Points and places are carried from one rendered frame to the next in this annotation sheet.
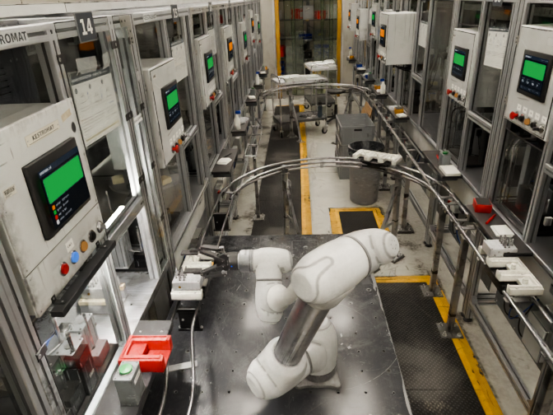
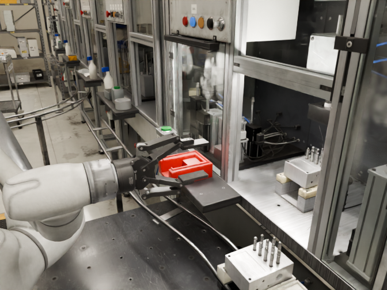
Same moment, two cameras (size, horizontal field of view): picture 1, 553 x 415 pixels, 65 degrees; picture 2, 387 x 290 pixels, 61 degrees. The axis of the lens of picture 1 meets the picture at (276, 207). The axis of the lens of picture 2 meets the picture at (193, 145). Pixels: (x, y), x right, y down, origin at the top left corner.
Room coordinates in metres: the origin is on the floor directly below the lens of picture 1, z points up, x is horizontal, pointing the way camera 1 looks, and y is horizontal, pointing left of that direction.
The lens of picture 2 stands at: (2.09, -0.01, 1.47)
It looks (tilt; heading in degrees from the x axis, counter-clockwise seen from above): 23 degrees down; 150
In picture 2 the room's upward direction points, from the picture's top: straight up
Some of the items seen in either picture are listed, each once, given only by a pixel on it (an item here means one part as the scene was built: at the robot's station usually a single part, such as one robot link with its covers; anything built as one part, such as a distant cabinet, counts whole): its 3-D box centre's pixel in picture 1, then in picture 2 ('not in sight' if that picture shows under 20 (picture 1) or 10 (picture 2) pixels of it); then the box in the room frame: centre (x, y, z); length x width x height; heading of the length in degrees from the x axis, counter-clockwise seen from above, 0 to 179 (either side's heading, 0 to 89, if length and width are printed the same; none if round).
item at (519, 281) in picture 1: (507, 272); not in sight; (1.68, -1.08, 0.84); 0.37 x 0.14 x 0.10; 176
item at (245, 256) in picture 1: (246, 260); (101, 180); (1.45, 0.13, 1.12); 0.09 x 0.06 x 0.09; 176
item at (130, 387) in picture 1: (127, 382); (169, 142); (1.01, 0.51, 0.97); 0.08 x 0.08 x 0.12; 86
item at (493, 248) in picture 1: (499, 244); not in sight; (1.79, -1.09, 0.92); 0.13 x 0.10 x 0.09; 86
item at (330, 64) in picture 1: (321, 86); not in sight; (8.29, -0.95, 0.48); 0.84 x 0.58 x 0.97; 4
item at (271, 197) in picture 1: (286, 150); not in sight; (6.12, -0.20, 0.01); 5.85 x 0.59 x 0.01; 176
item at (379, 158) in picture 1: (376, 160); not in sight; (3.28, -0.83, 0.84); 0.37 x 0.14 x 0.10; 54
